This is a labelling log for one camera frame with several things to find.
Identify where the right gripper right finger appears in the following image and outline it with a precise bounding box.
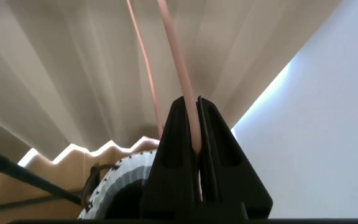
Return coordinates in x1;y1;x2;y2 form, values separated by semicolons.
196;96;273;220

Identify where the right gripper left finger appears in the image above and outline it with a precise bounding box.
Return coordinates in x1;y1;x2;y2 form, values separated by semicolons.
139;95;200;220

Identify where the pink clothes hanger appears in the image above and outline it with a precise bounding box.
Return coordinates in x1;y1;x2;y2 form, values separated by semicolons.
126;0;203;203

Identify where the white laundry basket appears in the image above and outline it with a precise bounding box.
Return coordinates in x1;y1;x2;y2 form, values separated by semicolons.
78;149;158;220

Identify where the black clothes rack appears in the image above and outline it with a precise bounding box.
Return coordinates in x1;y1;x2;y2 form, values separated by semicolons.
0;139;85;213

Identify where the beige curtain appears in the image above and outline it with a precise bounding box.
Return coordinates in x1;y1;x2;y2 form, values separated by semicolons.
0;0;341;162

